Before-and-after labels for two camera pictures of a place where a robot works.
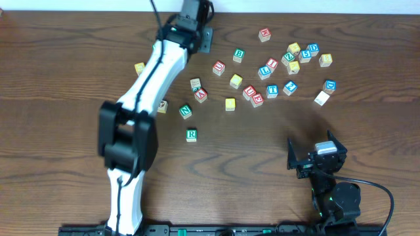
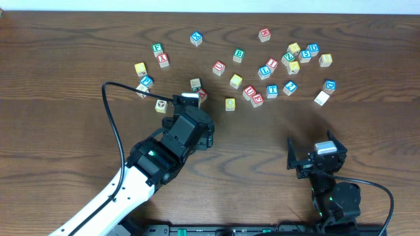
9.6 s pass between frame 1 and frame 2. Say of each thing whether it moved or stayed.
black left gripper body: moved
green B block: stayed
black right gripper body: stayed
